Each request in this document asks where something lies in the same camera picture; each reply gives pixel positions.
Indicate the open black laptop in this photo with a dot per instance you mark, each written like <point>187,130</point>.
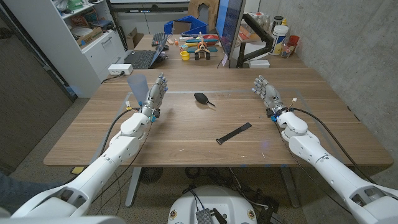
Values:
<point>141,58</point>

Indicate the red cup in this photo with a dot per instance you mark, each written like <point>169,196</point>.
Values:
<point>293,40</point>

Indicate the blue plastic bin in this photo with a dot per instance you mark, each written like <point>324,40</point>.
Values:
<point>196,23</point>

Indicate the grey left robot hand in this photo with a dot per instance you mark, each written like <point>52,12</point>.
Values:
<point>154,96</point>

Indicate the yellow pad on floor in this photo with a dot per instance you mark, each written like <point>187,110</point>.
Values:
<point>77,170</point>

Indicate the flat white box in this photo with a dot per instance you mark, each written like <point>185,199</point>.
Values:
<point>259,63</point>

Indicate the black floor fan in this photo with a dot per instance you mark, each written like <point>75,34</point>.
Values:
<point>151,175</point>

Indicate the white robot torso base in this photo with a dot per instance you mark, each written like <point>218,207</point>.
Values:
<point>214,200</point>

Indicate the white shelf cabinet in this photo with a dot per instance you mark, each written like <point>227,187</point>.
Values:
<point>81,62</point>

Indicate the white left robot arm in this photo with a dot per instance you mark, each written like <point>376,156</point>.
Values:
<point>102,165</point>

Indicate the red bowl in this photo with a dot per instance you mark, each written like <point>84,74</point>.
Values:
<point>211,40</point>

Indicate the black keyboard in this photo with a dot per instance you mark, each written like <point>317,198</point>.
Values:
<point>158,39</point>

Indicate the small yellow cup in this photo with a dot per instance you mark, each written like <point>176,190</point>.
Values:
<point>185,56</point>

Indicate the dark lidded bottle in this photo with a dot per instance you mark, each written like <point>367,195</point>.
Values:
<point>277,21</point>

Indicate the computer monitor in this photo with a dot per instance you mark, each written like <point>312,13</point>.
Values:
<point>229,25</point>

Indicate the paper note on monitor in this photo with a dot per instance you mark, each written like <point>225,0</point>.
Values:
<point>224,59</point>

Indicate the grey table leg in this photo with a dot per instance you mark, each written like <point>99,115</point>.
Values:
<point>133,186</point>
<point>289,186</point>

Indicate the wooden toy airplane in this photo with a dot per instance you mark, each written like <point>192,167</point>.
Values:
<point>202,48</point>

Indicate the white power strip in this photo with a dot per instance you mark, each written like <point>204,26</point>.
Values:
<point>119,68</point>

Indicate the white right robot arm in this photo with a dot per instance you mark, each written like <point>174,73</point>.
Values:
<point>329,169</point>

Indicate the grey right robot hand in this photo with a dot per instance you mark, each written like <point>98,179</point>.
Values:
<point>271,95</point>

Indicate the person leg in jeans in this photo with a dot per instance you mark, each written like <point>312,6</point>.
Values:
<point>25,189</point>

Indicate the colourful product boxes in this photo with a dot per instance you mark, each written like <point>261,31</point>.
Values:
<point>247,33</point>

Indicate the black rubber air blower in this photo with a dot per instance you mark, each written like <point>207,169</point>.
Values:
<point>201,98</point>

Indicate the clear glass jar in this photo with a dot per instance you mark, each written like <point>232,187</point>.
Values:
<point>287,49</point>

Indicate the white wipes canister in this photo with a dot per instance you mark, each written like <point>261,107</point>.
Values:
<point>278,40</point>

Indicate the translucent blue plastic cup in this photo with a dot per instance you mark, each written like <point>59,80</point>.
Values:
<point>138,87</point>

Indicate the brown cardboard box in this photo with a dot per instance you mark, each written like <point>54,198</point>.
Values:
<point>133,39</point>

